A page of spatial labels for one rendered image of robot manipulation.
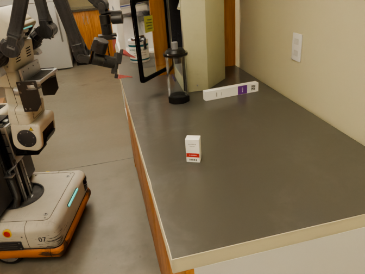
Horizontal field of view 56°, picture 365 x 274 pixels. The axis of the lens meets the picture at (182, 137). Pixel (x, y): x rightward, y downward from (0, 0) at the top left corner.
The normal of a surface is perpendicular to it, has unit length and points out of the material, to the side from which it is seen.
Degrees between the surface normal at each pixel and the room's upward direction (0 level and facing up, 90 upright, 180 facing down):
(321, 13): 90
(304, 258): 90
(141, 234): 0
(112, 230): 0
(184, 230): 0
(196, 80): 90
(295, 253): 90
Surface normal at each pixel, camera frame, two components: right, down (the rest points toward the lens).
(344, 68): -0.97, 0.17
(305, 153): -0.07, -0.89
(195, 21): 0.23, 0.41
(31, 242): -0.02, 0.44
